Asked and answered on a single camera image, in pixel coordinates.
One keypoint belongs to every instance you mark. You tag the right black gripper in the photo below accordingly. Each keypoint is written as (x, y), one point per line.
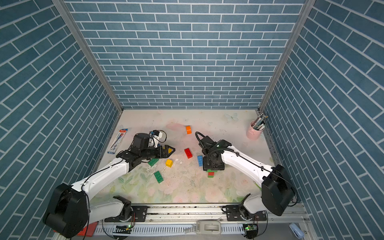
(205, 165)

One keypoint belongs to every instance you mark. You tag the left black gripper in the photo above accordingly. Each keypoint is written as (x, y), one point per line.
(165, 154)

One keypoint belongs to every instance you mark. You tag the light blue long lego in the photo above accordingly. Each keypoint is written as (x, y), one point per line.
(200, 160)

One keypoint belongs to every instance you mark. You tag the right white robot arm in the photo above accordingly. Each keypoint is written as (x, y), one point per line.
(277, 191)

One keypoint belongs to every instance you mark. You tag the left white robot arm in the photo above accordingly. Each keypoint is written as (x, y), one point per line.
(70, 210)

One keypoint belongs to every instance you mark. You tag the yellow square lego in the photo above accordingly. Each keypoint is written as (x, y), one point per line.
(169, 163)

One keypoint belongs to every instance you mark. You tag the red long lego brick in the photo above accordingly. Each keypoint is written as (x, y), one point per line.
(188, 153)

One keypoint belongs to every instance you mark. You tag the orange half-round lego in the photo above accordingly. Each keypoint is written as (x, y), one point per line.
(188, 130)

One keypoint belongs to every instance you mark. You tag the pen package box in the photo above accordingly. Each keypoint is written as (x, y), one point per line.
(117, 141)

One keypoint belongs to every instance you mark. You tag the pink pen cup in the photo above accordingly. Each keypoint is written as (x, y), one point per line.
(252, 133)

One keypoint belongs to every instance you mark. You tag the pens in cup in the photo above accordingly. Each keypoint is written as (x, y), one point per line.
(259, 122)

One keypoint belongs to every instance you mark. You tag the light blue object corner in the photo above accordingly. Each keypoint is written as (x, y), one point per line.
(298, 233)

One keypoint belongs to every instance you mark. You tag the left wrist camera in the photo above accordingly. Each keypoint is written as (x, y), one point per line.
(156, 135)

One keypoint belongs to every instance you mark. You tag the grey clamp handle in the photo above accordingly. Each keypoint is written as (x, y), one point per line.
(205, 227)

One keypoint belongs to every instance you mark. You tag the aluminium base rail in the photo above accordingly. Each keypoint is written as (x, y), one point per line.
(171, 220)

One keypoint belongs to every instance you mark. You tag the red tool on rail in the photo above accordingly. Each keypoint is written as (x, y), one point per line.
(89, 230)

